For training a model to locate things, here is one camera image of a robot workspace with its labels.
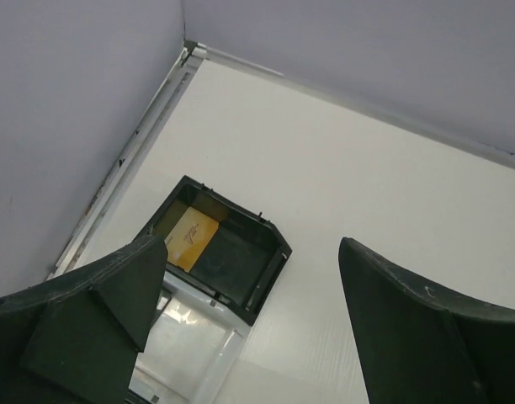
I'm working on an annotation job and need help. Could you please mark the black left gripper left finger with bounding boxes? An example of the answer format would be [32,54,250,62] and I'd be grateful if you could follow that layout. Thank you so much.
[0,236,167,403]

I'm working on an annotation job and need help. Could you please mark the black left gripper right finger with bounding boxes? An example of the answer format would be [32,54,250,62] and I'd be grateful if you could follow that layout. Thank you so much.
[338,237,515,403]

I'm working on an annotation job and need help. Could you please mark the gold credit card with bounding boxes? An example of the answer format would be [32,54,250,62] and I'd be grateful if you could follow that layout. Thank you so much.
[165,207,219,273]

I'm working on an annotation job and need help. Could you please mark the white middle tray compartment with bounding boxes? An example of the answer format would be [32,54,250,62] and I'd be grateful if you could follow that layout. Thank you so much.
[129,272,251,403]

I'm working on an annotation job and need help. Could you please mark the black right tray compartment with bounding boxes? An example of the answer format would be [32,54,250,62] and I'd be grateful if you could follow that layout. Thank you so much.
[138,176,292,326]

